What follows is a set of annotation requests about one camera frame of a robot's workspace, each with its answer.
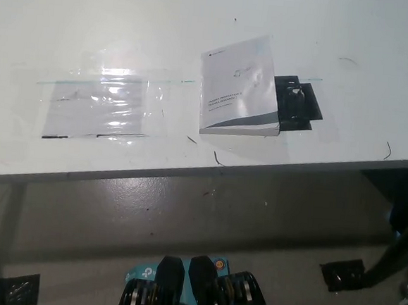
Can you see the white softcover manual book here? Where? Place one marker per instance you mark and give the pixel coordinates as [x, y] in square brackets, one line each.
[237, 91]

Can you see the black under-desk panel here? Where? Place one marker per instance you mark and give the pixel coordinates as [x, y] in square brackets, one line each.
[398, 192]

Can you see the black robot torso block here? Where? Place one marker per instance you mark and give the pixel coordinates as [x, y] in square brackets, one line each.
[224, 295]
[165, 287]

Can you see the black slanted stand leg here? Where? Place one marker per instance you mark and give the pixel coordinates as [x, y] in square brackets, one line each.
[393, 255]

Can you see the clear plastic film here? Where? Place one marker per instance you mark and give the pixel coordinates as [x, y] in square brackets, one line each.
[156, 103]

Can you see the clear plastic sleeve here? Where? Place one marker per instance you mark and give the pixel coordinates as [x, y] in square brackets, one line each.
[94, 112]

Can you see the black floor bracket right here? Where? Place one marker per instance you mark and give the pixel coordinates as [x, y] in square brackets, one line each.
[342, 276]

